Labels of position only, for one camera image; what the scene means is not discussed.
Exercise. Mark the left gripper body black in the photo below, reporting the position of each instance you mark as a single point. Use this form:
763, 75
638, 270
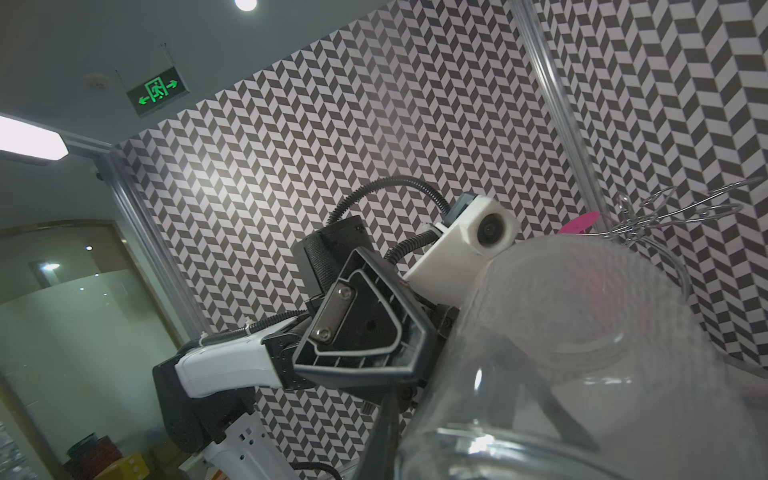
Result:
373, 346

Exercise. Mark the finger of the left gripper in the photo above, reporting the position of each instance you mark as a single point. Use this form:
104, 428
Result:
364, 272

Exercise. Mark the glass jar with beans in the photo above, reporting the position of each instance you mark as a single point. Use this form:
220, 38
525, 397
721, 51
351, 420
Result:
576, 358

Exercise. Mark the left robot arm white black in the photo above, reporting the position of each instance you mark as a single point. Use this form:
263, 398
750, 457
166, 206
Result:
207, 391

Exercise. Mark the pink wine glass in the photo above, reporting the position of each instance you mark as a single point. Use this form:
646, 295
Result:
581, 224

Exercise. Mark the green exit sign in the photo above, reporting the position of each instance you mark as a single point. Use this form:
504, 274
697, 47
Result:
156, 92

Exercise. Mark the ceiling light panel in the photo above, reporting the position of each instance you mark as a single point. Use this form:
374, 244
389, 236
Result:
28, 141

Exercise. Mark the chrome wire glass rack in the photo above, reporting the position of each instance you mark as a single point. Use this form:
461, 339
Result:
635, 225

